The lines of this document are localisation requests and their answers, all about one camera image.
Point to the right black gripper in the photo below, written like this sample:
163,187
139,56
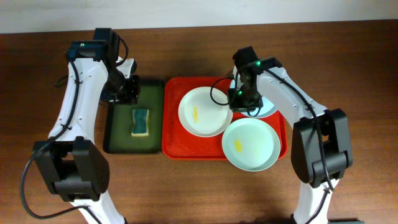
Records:
235,106

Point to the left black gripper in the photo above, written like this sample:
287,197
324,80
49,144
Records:
125,95

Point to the green yellow sponge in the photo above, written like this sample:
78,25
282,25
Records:
140,127

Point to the white plate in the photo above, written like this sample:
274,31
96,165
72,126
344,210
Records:
200,115

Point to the pale green plate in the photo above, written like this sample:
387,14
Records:
251,144

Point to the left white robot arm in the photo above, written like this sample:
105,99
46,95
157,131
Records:
69,162

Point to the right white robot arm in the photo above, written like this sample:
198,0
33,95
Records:
321,146

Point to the light blue plate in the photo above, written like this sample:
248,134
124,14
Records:
267,109

